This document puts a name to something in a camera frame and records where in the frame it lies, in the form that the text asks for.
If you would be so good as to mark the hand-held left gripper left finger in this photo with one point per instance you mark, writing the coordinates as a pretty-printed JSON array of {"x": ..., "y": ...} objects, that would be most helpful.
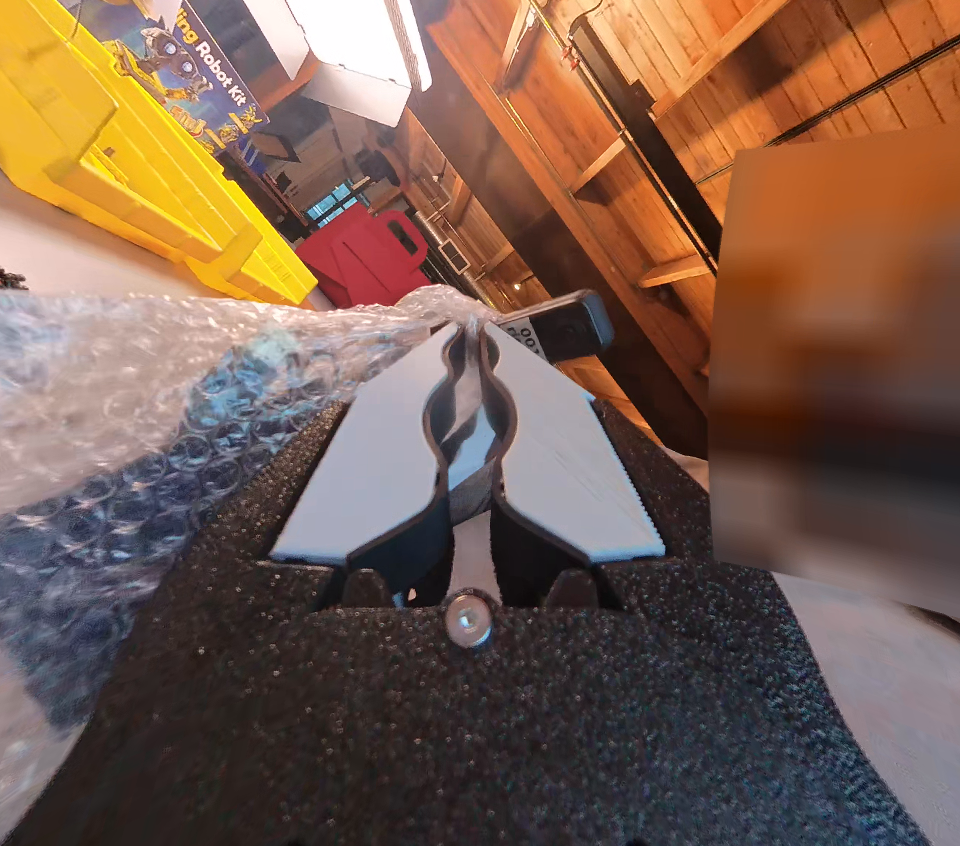
[{"x": 367, "y": 486}]

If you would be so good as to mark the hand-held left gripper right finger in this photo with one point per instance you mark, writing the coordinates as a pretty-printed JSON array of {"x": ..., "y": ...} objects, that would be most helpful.
[{"x": 577, "y": 486}]

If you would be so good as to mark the clear bubble wrap sheet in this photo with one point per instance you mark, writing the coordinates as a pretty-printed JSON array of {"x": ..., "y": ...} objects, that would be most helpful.
[{"x": 112, "y": 373}]

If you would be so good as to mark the black perforated building block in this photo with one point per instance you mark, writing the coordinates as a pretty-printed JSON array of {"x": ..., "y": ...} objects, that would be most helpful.
[{"x": 90, "y": 546}]

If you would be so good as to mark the yellow storage bin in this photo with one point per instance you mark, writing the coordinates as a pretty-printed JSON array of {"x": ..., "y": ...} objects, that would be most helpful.
[
  {"x": 75, "y": 133},
  {"x": 270, "y": 268}
]

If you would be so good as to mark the red plastic crate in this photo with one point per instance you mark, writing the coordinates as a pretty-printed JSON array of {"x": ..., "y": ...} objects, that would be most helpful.
[{"x": 360, "y": 261}]

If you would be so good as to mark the person's beige hoodie torso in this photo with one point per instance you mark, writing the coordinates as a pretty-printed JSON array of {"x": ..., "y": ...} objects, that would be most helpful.
[{"x": 885, "y": 673}]

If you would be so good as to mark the blue toy kit box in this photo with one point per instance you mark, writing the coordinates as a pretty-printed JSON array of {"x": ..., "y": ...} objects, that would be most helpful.
[{"x": 202, "y": 81}]

